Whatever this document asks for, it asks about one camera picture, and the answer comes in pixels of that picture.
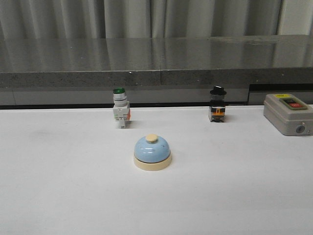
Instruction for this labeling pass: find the blue call bell cream base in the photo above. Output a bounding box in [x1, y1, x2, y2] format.
[134, 134, 172, 171]

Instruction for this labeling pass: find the dark grey stone counter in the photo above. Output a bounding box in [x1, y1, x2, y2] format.
[0, 35, 313, 108]

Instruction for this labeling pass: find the grey curtain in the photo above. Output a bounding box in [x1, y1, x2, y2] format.
[0, 0, 313, 40]

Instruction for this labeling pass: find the green pushbutton switch white body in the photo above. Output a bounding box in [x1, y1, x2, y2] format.
[113, 87, 131, 128]

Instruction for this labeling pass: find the black selector switch orange body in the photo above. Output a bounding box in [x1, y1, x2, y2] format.
[209, 86, 227, 122]

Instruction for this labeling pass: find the grey switch box red button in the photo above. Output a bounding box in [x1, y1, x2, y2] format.
[264, 94, 313, 136]

